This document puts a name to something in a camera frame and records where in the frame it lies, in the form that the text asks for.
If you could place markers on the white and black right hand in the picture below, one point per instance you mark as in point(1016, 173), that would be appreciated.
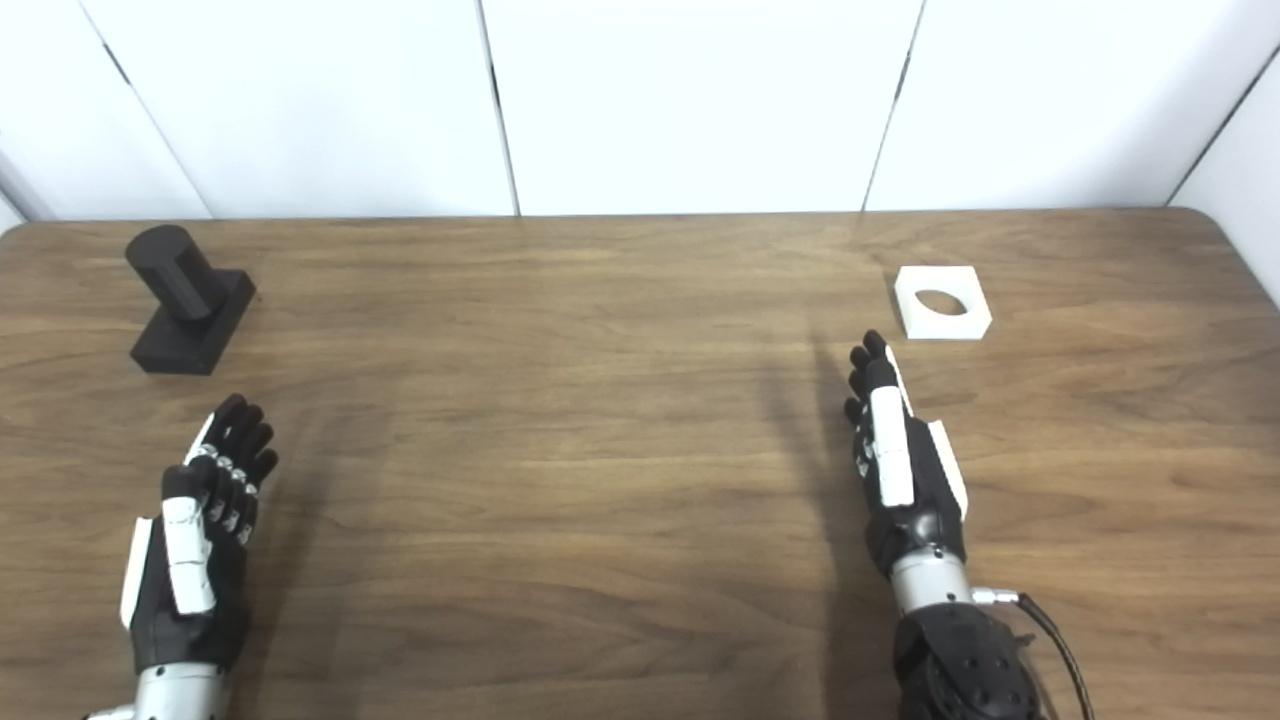
point(892, 450)

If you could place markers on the white and black left hand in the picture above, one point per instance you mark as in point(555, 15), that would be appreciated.
point(190, 560)

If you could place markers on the white square piece with hole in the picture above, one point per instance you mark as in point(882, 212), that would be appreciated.
point(915, 320)

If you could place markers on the black peg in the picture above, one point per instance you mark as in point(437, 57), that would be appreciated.
point(185, 320)

